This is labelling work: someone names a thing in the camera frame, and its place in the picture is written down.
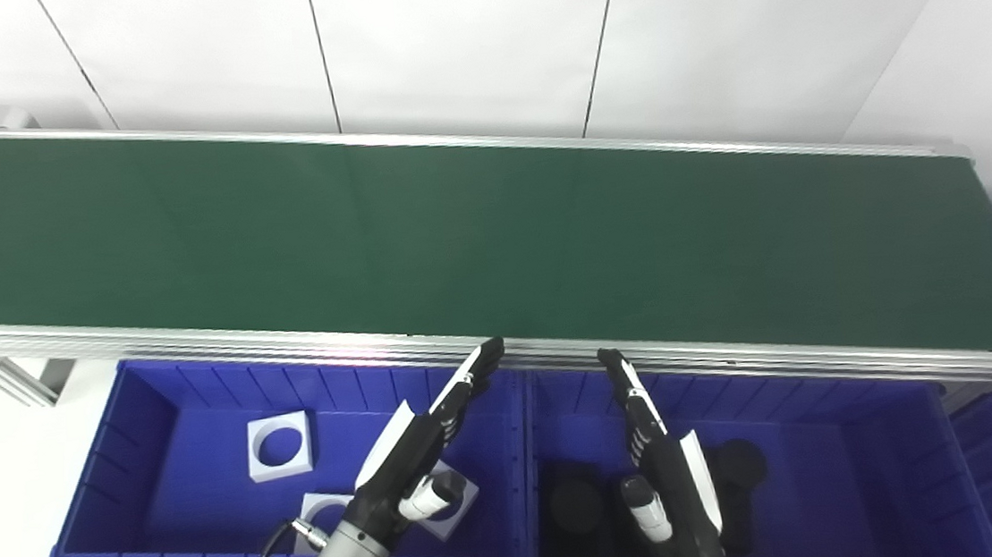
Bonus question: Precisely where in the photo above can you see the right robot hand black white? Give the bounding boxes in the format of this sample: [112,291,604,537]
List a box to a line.
[597,339,728,557]

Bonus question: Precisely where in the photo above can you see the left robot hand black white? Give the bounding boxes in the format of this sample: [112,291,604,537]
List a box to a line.
[327,336,522,553]

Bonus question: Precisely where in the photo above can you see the aluminium conveyor leg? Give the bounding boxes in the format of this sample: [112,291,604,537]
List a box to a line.
[0,345,79,410]

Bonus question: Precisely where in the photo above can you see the green conveyor belt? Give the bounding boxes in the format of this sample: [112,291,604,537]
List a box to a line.
[0,45,992,447]
[0,33,992,485]

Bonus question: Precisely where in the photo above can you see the white square part round hole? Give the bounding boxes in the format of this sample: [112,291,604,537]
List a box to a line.
[411,457,484,543]
[298,490,360,549]
[243,409,315,484]

